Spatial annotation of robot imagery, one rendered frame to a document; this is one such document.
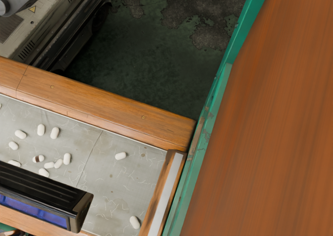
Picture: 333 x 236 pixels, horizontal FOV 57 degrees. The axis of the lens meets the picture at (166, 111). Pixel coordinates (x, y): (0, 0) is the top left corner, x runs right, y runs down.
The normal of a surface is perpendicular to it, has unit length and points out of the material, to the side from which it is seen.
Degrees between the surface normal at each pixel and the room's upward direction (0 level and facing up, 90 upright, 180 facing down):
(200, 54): 0
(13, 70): 0
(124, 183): 0
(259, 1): 90
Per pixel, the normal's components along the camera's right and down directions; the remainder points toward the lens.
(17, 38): 0.00, -0.25
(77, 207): 0.27, -0.91
